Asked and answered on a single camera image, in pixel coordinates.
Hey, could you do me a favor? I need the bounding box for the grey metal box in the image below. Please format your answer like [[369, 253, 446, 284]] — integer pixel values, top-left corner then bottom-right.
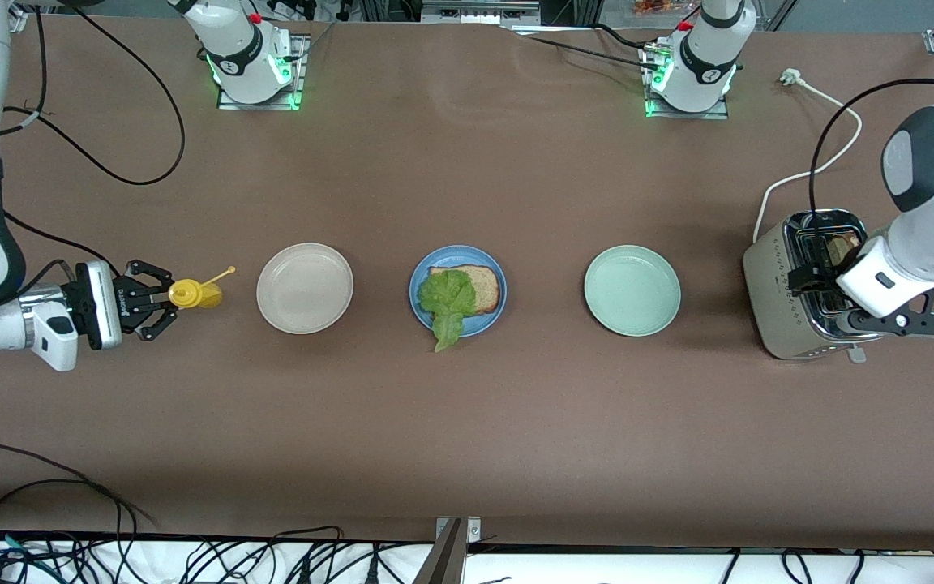
[[421, 0, 542, 25]]

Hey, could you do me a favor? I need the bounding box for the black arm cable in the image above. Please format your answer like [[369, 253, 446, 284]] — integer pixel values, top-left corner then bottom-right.
[[809, 78, 934, 268], [0, 4, 186, 186]]

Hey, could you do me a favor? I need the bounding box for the black looped cable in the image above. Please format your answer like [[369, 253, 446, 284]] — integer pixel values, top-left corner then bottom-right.
[[0, 442, 139, 536], [0, 479, 123, 540]]

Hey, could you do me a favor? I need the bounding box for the green lettuce leaf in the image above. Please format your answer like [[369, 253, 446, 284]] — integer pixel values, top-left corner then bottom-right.
[[418, 269, 478, 354]]

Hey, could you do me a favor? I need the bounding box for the silver two-slot toaster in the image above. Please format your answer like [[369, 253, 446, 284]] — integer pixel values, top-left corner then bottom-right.
[[743, 209, 896, 363]]

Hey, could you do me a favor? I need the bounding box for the green round plate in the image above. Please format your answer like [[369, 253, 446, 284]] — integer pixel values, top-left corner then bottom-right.
[[584, 245, 682, 337]]

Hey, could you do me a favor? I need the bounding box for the blue round plate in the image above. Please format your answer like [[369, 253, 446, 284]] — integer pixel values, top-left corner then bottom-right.
[[409, 245, 508, 338]]

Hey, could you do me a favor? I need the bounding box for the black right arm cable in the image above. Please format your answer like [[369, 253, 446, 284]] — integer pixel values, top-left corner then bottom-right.
[[0, 4, 186, 186]]

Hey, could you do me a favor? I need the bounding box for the yellow mustard squeeze bottle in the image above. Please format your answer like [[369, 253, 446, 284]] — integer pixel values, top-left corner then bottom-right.
[[168, 265, 237, 311]]

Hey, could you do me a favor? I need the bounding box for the toasted bread slice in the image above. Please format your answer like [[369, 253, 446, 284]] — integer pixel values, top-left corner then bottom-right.
[[824, 233, 861, 268], [428, 264, 502, 317]]

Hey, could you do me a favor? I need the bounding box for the black base cable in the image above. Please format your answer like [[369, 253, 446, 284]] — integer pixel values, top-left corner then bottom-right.
[[508, 23, 662, 75]]

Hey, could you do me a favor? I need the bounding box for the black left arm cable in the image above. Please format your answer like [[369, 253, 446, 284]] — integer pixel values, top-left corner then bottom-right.
[[809, 78, 934, 268]]

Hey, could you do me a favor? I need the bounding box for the white toaster power cable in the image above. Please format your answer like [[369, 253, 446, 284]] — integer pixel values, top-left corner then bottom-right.
[[752, 68, 863, 244]]

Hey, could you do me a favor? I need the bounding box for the metal bracket profile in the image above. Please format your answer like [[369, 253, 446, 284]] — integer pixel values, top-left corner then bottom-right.
[[414, 516, 482, 584]]

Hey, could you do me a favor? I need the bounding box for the beige round plate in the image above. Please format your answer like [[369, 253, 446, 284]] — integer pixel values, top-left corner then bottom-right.
[[256, 243, 354, 335]]

